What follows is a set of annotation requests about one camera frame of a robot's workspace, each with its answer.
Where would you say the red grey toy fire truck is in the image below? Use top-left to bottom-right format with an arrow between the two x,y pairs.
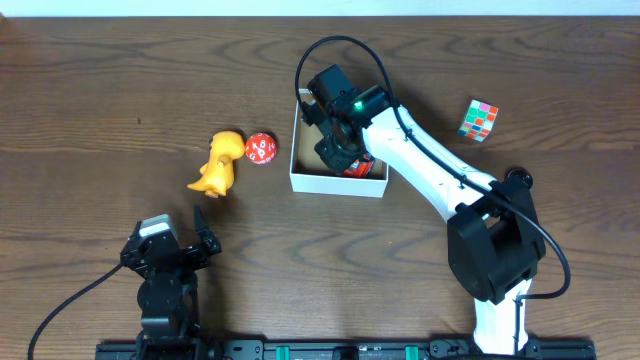
343,154 -> 376,178

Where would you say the orange toy dinosaur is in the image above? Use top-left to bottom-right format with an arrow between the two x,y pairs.
187,131 -> 245,198

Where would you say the red ball with white letters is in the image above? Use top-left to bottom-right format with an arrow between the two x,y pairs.
245,133 -> 278,165

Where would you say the multicolour puzzle cube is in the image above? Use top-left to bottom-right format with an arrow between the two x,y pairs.
457,99 -> 499,142

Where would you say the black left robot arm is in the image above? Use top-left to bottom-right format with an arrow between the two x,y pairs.
120,206 -> 222,342

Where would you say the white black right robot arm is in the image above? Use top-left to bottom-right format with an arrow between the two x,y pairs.
301,65 -> 546,355

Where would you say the open cardboard box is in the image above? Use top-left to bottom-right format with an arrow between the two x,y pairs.
289,104 -> 389,198

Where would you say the small black round cap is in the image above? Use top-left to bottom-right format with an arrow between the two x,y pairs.
505,167 -> 534,190

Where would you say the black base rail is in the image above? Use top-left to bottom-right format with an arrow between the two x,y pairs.
94,337 -> 597,360

